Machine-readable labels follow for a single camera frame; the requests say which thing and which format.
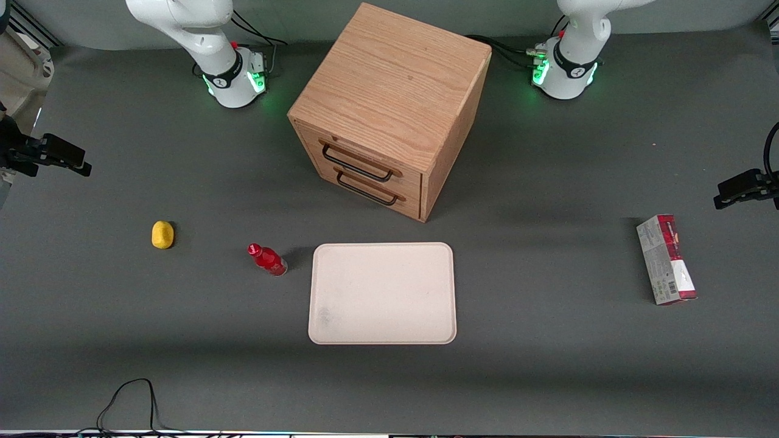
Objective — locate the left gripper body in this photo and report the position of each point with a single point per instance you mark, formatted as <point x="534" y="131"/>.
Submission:
<point x="768" y="182"/>

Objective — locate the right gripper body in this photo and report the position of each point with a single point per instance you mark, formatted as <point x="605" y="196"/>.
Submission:
<point x="13" y="151"/>

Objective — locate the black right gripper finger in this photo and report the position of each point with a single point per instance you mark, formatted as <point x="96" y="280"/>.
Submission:
<point x="61" y="152"/>

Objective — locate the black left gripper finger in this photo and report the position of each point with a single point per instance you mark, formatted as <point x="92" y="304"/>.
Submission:
<point x="739" y="185"/>

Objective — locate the red coke bottle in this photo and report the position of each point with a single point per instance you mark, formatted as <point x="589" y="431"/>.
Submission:
<point x="268" y="260"/>

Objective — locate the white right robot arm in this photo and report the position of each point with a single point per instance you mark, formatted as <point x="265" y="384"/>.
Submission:
<point x="225" y="79"/>

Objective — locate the beige rectangular tray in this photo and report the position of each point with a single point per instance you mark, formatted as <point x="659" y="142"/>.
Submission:
<point x="383" y="292"/>

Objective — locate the beige plastic background object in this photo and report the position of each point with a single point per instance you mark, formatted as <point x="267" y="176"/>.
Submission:
<point x="24" y="73"/>

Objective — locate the red plaid cardboard box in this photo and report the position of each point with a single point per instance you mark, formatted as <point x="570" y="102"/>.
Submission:
<point x="666" y="261"/>

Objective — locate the yellow lemon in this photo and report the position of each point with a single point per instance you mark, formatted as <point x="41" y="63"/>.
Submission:
<point x="162" y="235"/>

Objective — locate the wooden drawer front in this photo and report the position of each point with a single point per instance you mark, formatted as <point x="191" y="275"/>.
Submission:
<point x="307" y="143"/>
<point x="327" y="173"/>

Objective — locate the wooden two-drawer cabinet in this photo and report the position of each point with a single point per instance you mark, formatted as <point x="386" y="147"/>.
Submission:
<point x="395" y="79"/>

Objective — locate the aluminium frame rail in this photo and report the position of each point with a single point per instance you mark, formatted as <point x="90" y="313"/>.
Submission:
<point x="773" y="23"/>
<point x="36" y="33"/>

